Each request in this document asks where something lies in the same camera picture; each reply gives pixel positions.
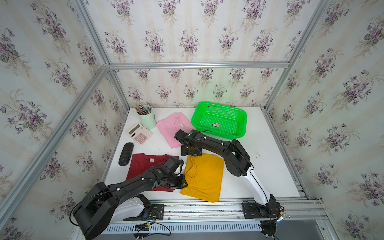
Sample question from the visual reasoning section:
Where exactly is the coloured pencils bunch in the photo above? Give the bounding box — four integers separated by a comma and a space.
135, 104, 153, 116

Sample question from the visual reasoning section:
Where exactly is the dark red t-shirt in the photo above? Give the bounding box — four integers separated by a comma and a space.
126, 153, 171, 181

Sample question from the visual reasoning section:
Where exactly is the pink calculator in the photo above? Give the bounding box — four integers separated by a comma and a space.
127, 123, 153, 145

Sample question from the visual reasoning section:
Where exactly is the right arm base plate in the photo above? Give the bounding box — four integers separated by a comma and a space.
241, 201, 285, 220

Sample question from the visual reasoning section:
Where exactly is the yellow t-shirt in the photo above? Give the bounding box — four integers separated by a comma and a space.
181, 154, 225, 203

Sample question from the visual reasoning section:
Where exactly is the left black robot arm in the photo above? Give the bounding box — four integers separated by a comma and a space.
70, 156, 188, 240

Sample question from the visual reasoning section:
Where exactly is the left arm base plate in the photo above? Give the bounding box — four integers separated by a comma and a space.
122, 203, 166, 222

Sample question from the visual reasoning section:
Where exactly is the aluminium frame rail front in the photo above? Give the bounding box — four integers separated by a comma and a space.
150, 198, 328, 223

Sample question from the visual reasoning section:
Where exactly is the pink folded t-shirt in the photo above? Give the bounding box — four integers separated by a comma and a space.
156, 113, 196, 149

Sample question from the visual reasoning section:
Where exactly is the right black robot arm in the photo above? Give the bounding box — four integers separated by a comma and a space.
175, 130, 284, 222

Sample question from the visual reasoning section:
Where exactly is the green plastic basket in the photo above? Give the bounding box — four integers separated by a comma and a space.
191, 102, 248, 140

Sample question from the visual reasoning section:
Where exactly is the mint green pen cup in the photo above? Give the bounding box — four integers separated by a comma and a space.
138, 110, 157, 130

